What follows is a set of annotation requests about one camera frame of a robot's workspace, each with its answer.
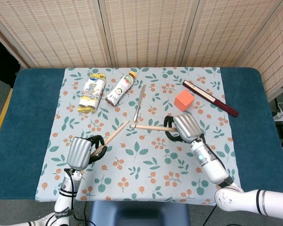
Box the orange cube box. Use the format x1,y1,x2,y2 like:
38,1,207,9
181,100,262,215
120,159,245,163
174,89,195,113

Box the yellow white packaged rolls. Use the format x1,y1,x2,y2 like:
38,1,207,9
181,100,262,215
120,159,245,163
77,73,106,113

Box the wooden stick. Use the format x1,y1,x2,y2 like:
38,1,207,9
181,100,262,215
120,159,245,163
130,124,177,132
91,120,131,156

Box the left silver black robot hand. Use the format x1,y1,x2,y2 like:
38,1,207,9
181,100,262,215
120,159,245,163
66,135,108,171

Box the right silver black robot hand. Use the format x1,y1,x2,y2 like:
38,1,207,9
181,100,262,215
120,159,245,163
163,114,203,144

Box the dark red long box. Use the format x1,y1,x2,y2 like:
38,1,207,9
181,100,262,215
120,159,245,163
182,80,239,117

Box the floral patterned tablecloth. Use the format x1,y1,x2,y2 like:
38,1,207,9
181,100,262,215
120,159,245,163
35,67,244,207

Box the silver metal knife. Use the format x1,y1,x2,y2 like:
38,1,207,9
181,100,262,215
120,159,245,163
133,84,147,122

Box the woven folding screen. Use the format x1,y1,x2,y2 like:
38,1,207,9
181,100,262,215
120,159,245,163
0,0,283,102

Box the blue padded table cover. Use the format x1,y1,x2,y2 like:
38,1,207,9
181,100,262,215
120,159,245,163
0,67,283,201

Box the white drink bottle orange cap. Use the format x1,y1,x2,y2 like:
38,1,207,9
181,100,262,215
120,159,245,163
105,71,137,107

